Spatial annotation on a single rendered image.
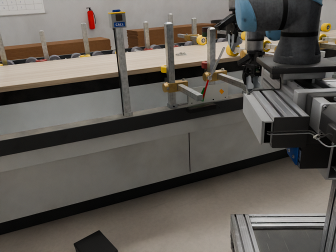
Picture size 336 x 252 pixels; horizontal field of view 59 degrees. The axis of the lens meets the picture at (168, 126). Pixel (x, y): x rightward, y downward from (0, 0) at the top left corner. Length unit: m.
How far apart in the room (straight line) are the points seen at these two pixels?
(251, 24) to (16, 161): 1.25
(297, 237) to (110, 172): 1.12
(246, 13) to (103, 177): 1.36
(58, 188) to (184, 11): 8.37
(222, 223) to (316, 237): 0.56
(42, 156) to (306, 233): 1.34
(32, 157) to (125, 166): 0.61
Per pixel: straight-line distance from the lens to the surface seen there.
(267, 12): 1.04
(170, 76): 1.63
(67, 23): 8.61
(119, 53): 1.53
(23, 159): 1.66
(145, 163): 2.01
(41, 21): 8.53
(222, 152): 2.25
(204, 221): 1.94
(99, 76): 1.74
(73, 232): 2.00
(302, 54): 1.08
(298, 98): 0.93
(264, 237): 1.56
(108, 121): 1.58
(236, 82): 1.60
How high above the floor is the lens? 1.25
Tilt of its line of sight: 22 degrees down
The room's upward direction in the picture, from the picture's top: 3 degrees counter-clockwise
